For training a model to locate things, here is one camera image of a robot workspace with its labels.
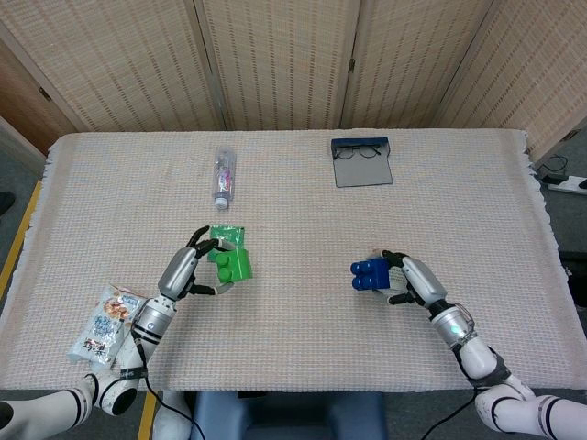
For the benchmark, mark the woven folding screen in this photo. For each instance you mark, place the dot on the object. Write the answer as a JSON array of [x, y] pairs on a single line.
[[284, 59]]

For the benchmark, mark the white power strip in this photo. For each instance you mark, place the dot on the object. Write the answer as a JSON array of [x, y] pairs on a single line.
[[568, 184]]

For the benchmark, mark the green foil sachet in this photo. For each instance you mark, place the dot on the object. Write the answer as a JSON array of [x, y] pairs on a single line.
[[229, 236]]

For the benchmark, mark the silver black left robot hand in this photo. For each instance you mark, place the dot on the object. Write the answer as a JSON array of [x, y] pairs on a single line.
[[176, 275]]

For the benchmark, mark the white printed snack bag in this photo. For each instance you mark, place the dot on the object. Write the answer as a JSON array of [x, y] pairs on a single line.
[[103, 323]]

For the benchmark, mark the green building block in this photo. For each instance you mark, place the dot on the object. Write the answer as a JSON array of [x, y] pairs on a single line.
[[238, 266]]

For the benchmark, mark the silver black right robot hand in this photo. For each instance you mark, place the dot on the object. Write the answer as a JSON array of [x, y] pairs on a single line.
[[424, 282]]

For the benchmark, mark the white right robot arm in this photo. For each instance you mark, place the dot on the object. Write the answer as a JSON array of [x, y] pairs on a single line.
[[474, 357]]

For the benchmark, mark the beige woven tablecloth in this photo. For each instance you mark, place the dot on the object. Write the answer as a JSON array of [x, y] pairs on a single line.
[[298, 206]]

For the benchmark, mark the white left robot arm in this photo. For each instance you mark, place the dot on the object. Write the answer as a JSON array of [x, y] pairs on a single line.
[[149, 321]]

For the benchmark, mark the black rimmed eyeglasses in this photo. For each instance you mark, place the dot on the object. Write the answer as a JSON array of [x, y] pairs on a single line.
[[353, 152]]

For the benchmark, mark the blue building block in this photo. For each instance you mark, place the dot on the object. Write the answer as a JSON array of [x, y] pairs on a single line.
[[369, 272]]

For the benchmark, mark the clear plastic water bottle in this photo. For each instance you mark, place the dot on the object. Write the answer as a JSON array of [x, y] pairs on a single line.
[[224, 176]]

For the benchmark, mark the blue open glasses case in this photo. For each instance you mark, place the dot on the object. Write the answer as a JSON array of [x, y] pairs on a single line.
[[364, 173]]

